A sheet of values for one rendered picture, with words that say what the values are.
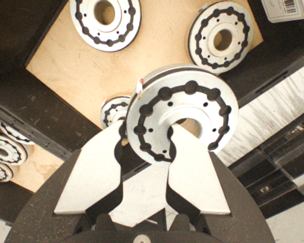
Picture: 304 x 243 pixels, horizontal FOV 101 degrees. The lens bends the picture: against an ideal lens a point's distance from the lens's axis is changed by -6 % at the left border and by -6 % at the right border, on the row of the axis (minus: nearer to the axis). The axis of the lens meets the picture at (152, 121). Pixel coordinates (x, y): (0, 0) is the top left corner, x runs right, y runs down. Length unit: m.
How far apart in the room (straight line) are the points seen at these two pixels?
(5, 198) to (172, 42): 0.64
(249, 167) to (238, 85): 1.18
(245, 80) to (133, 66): 0.19
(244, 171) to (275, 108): 0.87
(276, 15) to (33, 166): 0.64
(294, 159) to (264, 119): 0.76
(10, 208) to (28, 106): 0.41
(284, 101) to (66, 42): 0.64
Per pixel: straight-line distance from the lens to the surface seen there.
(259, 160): 1.37
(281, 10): 0.28
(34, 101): 0.31
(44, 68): 0.34
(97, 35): 0.25
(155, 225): 1.80
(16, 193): 0.66
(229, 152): 0.64
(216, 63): 0.27
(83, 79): 0.31
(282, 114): 0.65
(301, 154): 1.35
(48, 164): 0.50
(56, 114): 0.31
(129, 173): 0.28
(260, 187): 1.47
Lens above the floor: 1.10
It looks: 60 degrees down
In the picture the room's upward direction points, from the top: 178 degrees clockwise
